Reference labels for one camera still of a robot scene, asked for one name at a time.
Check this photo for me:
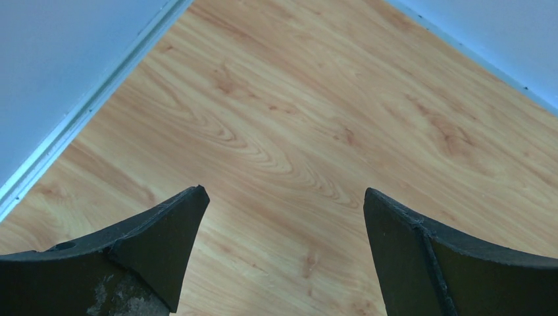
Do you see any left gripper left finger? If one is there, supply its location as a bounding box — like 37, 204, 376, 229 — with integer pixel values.
1, 186, 210, 315

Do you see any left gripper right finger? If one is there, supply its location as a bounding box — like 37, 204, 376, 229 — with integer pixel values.
363, 188, 557, 315

